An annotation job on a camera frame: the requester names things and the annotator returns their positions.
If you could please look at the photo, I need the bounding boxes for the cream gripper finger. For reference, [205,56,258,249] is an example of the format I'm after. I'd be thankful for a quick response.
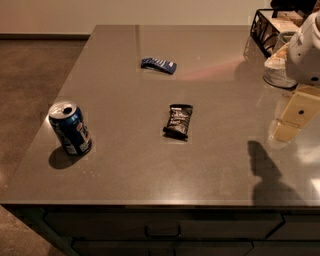
[271,120,300,142]

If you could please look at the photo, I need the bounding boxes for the blue rxbar blueberry wrapper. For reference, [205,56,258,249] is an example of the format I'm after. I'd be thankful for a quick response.
[141,57,177,75]

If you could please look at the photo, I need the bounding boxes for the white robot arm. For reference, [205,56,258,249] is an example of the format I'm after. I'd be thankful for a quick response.
[271,12,320,142]

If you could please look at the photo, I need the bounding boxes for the black rxbar chocolate wrapper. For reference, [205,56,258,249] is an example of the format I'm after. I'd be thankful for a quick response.
[163,104,193,140]

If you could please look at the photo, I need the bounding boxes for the blue soda can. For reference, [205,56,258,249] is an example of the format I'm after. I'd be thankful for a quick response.
[48,101,92,156]

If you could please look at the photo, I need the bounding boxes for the mesh wire cup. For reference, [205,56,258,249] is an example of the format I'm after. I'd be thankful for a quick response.
[263,31,297,89]

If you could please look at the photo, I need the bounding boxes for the black wire basket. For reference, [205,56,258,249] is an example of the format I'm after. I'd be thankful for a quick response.
[250,8,310,58]

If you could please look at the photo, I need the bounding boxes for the dark cabinet drawer handle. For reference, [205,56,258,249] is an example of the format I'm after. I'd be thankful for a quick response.
[144,225,181,239]

